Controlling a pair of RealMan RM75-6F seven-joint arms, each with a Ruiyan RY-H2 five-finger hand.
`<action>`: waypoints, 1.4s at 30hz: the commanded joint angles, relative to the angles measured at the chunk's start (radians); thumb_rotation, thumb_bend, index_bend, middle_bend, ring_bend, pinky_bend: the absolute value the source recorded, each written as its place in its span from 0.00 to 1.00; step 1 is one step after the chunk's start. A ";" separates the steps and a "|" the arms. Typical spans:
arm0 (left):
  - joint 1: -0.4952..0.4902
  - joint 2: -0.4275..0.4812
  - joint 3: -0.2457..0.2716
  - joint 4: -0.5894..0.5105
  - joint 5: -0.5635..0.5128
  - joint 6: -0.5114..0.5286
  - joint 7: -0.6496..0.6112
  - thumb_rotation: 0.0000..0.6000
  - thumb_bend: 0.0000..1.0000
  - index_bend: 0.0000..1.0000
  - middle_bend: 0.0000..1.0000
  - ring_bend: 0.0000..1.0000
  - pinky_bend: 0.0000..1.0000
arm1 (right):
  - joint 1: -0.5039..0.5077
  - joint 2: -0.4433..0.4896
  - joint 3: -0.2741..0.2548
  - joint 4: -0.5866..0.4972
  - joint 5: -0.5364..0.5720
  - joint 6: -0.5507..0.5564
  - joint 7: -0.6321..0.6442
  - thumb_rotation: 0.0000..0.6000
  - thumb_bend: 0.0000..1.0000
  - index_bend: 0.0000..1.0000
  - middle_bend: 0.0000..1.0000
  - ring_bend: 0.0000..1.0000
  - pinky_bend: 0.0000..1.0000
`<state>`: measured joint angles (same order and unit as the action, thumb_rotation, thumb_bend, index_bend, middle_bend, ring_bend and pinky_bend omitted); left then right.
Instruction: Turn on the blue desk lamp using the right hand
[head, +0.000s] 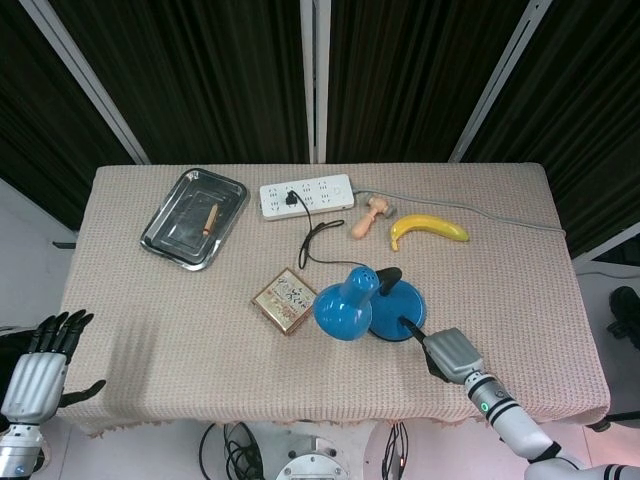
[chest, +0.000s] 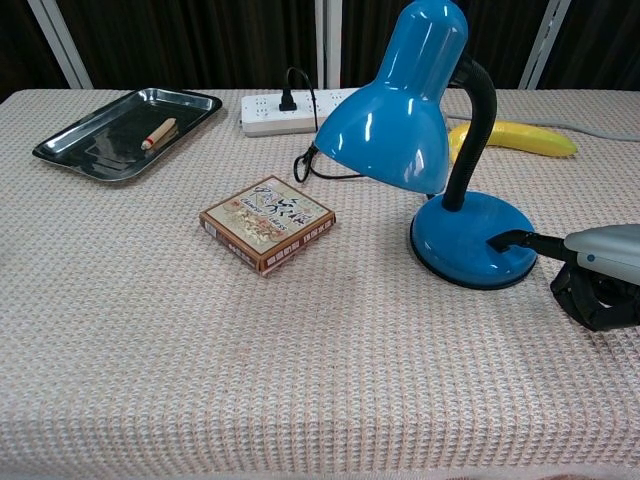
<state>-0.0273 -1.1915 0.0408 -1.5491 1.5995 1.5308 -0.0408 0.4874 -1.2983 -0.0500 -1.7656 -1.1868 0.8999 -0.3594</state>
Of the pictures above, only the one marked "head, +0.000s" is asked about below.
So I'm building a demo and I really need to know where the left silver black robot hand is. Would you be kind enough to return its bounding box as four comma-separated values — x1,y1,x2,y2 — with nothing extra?
0,309,107,426

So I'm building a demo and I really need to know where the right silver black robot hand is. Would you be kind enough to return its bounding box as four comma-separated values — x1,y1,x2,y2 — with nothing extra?
398,315,485,385

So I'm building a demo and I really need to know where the blue desk lamp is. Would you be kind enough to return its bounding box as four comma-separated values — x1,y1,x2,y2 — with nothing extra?
312,266,428,344

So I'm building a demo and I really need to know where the grey robot base column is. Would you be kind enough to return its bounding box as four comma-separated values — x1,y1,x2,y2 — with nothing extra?
274,433,351,480

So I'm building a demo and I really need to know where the yellow banana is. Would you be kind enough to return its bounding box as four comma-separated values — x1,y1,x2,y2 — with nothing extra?
389,213,470,252

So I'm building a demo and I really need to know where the wooden massage hammer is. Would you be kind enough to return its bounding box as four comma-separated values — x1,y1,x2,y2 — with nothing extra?
350,195,399,240

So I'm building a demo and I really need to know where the beige woven tablecloth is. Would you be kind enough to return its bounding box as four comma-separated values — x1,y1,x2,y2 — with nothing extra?
53,162,612,439

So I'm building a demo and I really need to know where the black chair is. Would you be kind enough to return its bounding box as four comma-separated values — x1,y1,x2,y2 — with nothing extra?
607,285,640,351

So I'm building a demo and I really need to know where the brown chess box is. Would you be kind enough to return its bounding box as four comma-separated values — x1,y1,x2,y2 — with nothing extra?
250,267,319,337

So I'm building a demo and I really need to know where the white power strip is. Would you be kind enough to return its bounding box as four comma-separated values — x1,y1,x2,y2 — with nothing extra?
258,173,356,222

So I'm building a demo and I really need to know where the stainless steel tray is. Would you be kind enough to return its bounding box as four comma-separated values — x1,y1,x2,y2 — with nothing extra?
139,167,250,272

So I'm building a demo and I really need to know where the black pleated curtain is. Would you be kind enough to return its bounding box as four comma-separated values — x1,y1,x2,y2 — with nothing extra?
325,0,531,164
462,0,640,261
0,0,136,231
52,0,314,165

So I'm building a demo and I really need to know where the black cable bundle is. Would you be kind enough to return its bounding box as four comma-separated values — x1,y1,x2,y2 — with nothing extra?
382,422,411,476
199,422,269,480

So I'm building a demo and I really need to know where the grey power strip cable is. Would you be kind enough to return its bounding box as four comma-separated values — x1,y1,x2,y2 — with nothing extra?
353,187,569,236

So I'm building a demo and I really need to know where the black power cord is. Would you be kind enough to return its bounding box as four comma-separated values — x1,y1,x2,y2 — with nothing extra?
284,190,381,271

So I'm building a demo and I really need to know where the white frame pole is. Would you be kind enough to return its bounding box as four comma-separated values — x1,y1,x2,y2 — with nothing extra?
448,0,559,164
19,0,151,165
299,0,332,164

